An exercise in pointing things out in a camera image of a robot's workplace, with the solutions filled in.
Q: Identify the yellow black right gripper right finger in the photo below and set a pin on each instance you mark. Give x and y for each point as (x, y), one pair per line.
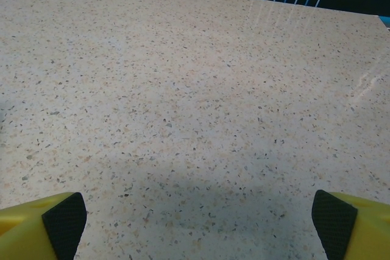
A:
(365, 235)

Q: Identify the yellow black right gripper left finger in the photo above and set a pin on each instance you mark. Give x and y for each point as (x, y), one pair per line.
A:
(24, 235)

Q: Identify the blue table edge strip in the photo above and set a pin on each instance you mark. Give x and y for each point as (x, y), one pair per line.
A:
(385, 22)

